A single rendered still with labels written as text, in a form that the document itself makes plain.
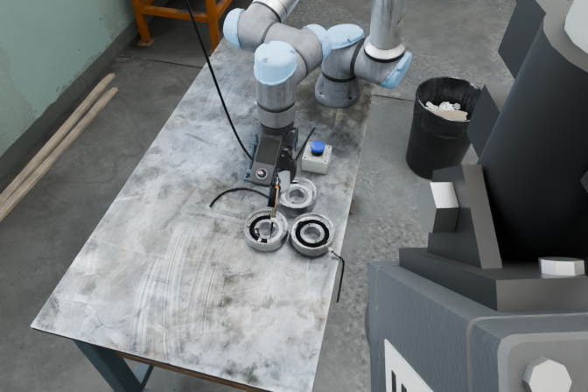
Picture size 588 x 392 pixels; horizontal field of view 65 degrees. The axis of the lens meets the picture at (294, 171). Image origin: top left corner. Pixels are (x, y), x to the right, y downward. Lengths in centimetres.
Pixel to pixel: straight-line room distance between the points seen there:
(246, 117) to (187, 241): 47
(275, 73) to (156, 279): 55
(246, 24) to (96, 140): 188
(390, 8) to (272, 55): 49
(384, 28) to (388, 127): 146
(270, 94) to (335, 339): 124
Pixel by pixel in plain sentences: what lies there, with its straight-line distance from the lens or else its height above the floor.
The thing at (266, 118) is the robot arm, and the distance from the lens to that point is 88.
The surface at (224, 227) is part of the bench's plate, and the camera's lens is 116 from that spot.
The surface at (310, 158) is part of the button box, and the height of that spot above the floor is 84.
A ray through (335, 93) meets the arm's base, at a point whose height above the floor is 85.
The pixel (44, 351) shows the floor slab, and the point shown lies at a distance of 207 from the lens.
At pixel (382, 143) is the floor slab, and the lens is 257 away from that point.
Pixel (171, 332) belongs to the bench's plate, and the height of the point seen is 80.
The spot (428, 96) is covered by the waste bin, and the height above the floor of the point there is 34.
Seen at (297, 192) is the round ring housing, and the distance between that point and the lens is 120.
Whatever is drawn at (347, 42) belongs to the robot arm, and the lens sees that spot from 137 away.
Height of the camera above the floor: 173
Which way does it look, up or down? 47 degrees down
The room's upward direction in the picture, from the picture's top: 1 degrees clockwise
